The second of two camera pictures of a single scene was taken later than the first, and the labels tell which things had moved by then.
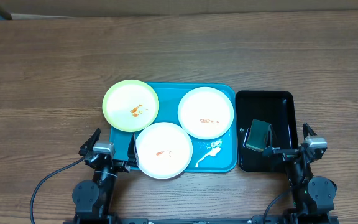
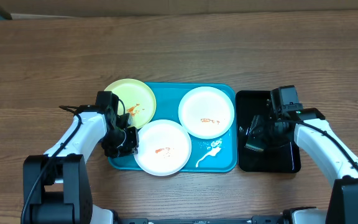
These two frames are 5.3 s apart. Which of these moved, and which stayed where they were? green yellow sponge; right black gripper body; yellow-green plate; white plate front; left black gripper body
Moved: right black gripper body; left black gripper body
Stayed: white plate front; green yellow sponge; yellow-green plate
